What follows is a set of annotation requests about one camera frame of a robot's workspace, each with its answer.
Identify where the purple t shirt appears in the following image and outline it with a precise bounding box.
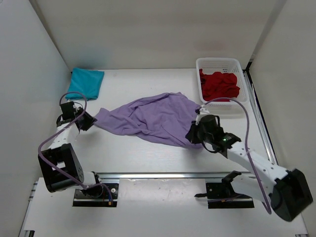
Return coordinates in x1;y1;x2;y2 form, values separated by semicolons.
95;92;202;149

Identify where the teal t shirt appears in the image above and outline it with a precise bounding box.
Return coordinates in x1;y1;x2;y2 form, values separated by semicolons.
66;68;105;101

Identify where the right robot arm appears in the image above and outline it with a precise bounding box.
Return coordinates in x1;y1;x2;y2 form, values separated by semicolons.
186;115;314;222

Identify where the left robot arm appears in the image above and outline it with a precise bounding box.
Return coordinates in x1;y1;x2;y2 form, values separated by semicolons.
38;101;97;193

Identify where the red t shirt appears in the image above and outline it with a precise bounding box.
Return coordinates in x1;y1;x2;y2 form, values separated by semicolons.
199;69;240;101

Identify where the white plastic basket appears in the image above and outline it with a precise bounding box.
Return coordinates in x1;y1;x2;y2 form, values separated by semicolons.
196;57;249;105

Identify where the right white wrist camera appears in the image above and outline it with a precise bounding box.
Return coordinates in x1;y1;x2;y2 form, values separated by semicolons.
195;105;210;125

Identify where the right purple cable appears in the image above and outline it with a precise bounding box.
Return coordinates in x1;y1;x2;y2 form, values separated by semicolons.
201;97;272;215

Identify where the purple cable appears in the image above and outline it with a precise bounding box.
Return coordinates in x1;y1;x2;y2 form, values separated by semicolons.
201;97;272;215
38;91;112;200

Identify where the aluminium front rail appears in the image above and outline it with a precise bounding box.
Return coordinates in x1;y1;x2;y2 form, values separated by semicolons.
96;172;257;180

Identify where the aluminium rail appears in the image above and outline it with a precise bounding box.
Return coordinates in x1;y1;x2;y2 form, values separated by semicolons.
243;70;278;164
96;172;257;180

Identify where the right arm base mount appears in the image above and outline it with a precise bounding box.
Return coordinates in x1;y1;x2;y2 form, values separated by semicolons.
194;171;254;209

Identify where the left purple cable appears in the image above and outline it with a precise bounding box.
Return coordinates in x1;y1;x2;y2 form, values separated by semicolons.
38;91;112;200

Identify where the aluminium right side rail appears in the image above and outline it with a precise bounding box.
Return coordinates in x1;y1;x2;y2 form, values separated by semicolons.
243;70;278;164

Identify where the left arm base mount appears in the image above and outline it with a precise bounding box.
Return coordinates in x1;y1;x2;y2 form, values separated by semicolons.
73;176;119;208

